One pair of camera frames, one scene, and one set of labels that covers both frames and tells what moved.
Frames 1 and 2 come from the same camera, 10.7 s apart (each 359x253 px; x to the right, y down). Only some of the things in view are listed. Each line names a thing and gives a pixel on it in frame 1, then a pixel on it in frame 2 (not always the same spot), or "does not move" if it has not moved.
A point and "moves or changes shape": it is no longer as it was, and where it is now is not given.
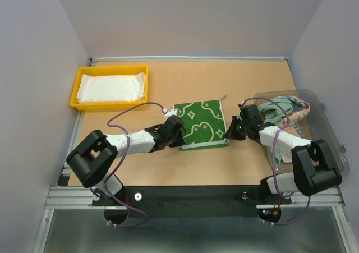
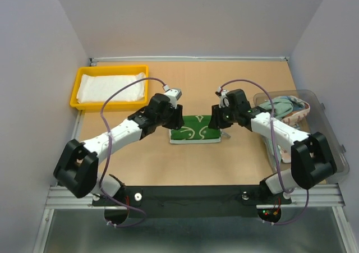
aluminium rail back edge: [93, 60] does not move
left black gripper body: [175, 141] → [165, 119]
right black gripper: [230, 133] → [216, 121]
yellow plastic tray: [79, 71] does not move
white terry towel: [111, 88] does not move
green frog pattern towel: [204, 124] moves or changes shape
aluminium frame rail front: [81, 196] does not move
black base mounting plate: [191, 201] does not move
